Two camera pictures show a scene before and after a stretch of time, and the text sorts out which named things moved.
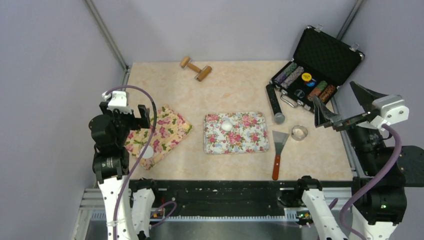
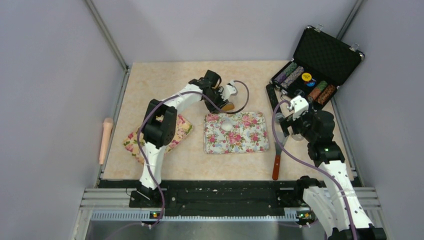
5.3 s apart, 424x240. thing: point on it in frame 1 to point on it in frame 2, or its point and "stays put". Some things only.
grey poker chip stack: [292, 77] stays put
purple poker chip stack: [278, 79] stays put
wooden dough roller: [203, 73] to [228, 106]
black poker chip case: [323, 62] stays put
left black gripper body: [125, 122] to [215, 95]
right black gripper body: [351, 121] to [301, 125]
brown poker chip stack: [326, 93] stays put
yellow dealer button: [306, 77] stays put
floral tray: [249, 133] stays put
